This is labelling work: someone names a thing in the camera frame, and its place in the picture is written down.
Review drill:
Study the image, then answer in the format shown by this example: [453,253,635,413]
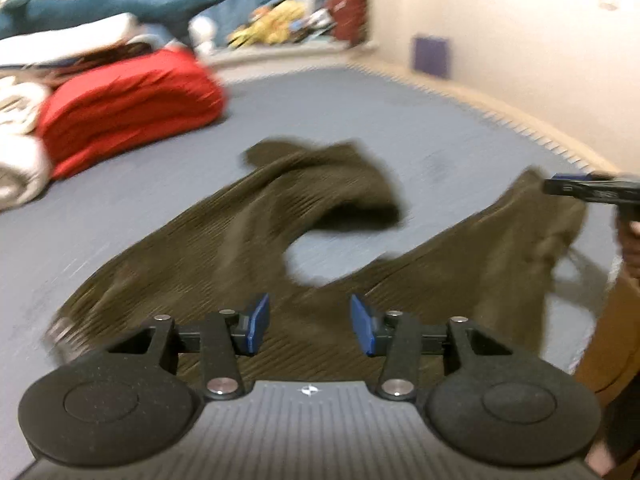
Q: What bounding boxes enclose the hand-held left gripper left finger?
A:
[107,294,272,402]

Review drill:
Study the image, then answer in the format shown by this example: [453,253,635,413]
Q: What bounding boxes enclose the blue shark plush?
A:
[0,0,233,48]

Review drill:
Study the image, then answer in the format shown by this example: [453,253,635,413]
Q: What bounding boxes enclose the yellow plush toy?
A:
[227,0,308,51]

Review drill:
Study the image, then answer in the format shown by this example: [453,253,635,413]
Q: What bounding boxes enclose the cream rolled quilt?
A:
[0,75,53,211]

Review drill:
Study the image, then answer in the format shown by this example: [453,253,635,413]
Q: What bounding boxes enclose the person's brown clothing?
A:
[572,271,640,411]

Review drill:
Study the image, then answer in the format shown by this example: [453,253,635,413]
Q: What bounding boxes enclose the purple box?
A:
[411,34,453,80]

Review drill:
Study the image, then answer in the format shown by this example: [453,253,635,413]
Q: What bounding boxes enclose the olive corduroy pants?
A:
[46,138,588,383]

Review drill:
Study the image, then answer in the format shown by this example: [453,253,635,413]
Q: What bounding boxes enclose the wooden bed frame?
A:
[347,55,618,173]

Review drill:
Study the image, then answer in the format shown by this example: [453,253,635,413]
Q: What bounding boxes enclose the white folded blanket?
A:
[0,12,151,67]

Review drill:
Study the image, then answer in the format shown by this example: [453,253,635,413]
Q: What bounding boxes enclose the white plush toy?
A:
[189,15,218,56]

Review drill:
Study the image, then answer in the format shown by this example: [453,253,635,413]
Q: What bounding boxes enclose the dark patterned cloth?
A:
[30,42,153,77]

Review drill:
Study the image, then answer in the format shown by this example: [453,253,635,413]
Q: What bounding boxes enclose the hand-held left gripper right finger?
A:
[350,294,541,403]

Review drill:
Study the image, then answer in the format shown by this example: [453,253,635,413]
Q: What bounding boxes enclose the grey quilted mattress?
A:
[0,65,623,476]

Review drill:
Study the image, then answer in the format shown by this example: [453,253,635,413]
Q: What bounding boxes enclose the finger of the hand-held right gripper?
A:
[544,172,640,206]

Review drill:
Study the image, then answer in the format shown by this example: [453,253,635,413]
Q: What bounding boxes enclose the dark red cushion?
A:
[327,0,371,46]

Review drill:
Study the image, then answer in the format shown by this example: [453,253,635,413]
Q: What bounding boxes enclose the red folded quilt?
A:
[37,47,226,181]

